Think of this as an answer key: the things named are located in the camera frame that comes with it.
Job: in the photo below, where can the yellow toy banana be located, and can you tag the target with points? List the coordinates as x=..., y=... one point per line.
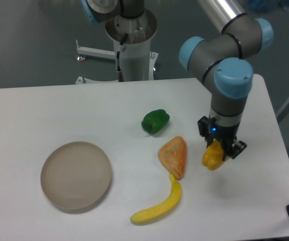
x=153, y=213

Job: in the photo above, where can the orange toy croissant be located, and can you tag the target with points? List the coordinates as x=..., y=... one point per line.
x=172, y=156

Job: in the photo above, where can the yellow toy pepper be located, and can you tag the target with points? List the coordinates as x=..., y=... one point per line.
x=213, y=156

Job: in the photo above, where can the blue plastic bag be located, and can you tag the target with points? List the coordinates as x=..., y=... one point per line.
x=266, y=6

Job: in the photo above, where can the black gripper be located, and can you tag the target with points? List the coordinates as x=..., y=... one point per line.
x=211, y=131

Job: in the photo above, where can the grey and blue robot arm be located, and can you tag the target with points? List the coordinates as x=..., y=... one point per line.
x=219, y=64

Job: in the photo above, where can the beige round plate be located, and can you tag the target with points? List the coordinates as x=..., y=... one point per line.
x=76, y=177

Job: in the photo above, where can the green toy pepper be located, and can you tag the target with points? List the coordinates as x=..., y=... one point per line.
x=155, y=121

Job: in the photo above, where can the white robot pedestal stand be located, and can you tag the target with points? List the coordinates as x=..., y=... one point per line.
x=132, y=46

